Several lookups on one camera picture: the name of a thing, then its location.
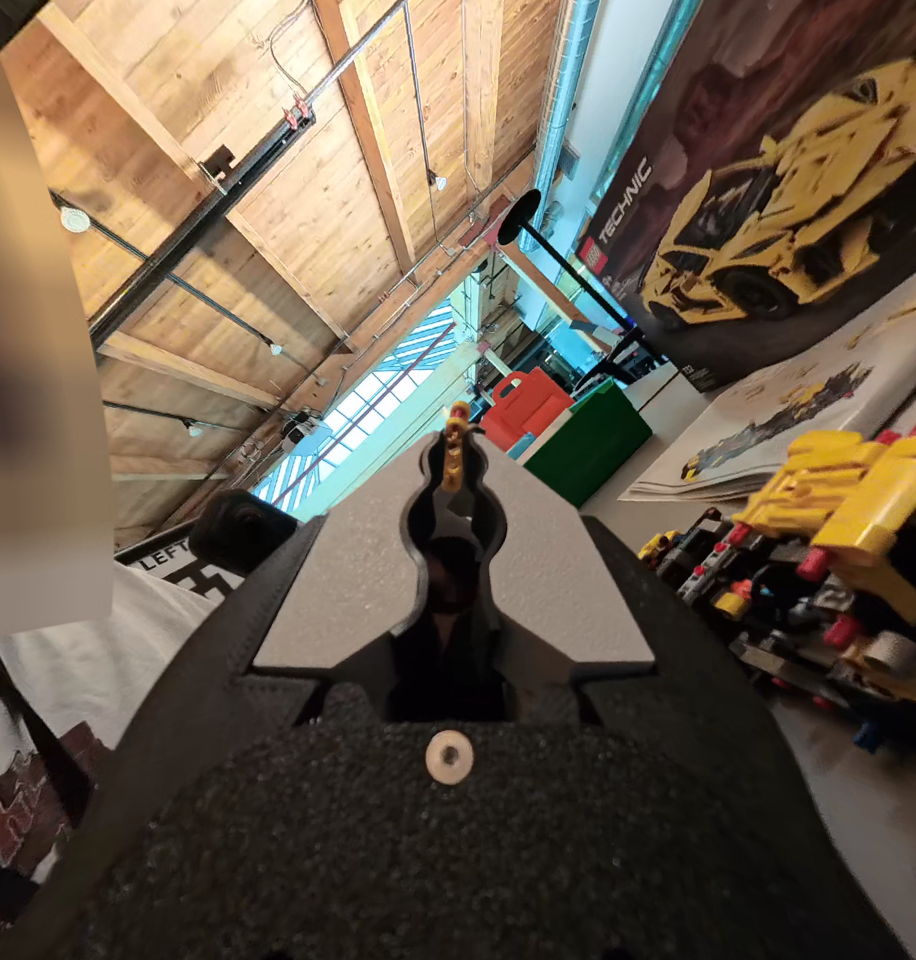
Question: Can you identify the yellow lego beam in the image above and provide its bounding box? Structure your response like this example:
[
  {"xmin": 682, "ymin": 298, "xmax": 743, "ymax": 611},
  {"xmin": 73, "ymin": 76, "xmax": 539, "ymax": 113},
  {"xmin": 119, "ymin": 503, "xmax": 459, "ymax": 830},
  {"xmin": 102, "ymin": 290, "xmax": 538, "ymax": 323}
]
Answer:
[{"xmin": 440, "ymin": 401, "xmax": 474, "ymax": 494}]

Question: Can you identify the lego instruction booklet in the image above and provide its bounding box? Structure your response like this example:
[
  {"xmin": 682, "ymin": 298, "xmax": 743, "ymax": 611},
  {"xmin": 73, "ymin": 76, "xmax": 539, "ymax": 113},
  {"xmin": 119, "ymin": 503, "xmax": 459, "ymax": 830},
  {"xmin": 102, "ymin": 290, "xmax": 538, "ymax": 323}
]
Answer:
[{"xmin": 619, "ymin": 258, "xmax": 916, "ymax": 504}]

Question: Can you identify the silver air duct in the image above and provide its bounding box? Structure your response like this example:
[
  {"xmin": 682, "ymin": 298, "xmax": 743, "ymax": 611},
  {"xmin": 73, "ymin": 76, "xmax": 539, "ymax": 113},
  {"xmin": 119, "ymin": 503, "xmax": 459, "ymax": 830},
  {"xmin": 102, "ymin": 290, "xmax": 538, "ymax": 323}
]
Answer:
[{"xmin": 533, "ymin": 0, "xmax": 603, "ymax": 219}]

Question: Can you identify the green storage bin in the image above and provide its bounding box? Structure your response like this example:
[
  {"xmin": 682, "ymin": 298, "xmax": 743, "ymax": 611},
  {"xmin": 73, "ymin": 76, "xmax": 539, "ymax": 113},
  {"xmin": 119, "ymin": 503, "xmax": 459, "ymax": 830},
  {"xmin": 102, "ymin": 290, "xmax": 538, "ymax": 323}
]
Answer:
[{"xmin": 518, "ymin": 378, "xmax": 654, "ymax": 510}]

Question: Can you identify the black ceiling rail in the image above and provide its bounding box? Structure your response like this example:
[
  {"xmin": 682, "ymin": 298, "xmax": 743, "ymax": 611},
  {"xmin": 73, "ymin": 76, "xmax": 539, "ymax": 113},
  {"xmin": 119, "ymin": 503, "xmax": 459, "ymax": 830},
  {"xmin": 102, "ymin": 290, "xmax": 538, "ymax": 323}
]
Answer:
[{"xmin": 89, "ymin": 105, "xmax": 318, "ymax": 350}]

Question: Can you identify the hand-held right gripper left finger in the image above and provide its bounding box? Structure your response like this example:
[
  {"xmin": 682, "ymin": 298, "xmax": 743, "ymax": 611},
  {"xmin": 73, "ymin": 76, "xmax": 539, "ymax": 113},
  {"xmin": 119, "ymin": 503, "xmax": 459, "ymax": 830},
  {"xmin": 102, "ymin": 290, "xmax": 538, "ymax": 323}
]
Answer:
[{"xmin": 252, "ymin": 432, "xmax": 441, "ymax": 681}]

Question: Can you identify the lego set box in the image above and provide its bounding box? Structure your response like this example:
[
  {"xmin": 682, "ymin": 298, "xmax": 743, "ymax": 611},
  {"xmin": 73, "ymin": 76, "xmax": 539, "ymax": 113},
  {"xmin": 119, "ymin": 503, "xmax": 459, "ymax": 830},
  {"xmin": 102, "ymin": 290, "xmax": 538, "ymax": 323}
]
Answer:
[{"xmin": 574, "ymin": 0, "xmax": 916, "ymax": 395}]

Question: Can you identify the orange plastic case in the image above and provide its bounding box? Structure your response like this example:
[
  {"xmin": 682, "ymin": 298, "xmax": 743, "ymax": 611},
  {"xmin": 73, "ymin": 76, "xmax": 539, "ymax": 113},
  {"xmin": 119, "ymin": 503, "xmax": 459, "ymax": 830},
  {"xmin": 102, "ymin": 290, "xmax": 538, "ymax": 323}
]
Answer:
[{"xmin": 479, "ymin": 367, "xmax": 575, "ymax": 451}]

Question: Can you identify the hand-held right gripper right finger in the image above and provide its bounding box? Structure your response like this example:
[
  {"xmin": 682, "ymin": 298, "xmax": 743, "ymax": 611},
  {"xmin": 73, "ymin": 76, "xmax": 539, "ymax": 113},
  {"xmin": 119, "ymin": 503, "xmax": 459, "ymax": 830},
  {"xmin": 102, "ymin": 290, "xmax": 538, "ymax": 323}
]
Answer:
[{"xmin": 464, "ymin": 432, "xmax": 657, "ymax": 681}]

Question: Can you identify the lego car chassis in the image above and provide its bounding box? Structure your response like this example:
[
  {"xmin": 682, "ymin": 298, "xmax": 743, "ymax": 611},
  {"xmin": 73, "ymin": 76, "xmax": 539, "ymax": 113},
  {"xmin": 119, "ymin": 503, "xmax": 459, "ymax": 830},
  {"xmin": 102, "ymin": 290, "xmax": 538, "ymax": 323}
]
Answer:
[{"xmin": 638, "ymin": 422, "xmax": 916, "ymax": 751}]

